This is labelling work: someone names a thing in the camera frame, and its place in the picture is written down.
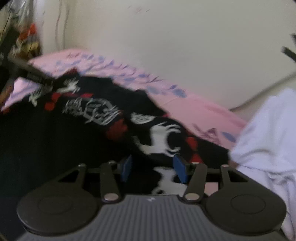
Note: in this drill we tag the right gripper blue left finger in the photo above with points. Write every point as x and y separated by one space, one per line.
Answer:
124 168

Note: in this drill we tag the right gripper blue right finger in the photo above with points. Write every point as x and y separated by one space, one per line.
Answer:
182 168

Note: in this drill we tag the black patterned knit sweater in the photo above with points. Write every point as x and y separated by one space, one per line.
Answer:
92 120

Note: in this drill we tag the cluttered shelf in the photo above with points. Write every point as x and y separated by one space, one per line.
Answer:
20 14

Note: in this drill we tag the pink floral bed sheet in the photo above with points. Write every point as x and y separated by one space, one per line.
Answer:
200 117

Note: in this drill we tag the white folded garment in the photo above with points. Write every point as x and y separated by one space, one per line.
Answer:
265 151

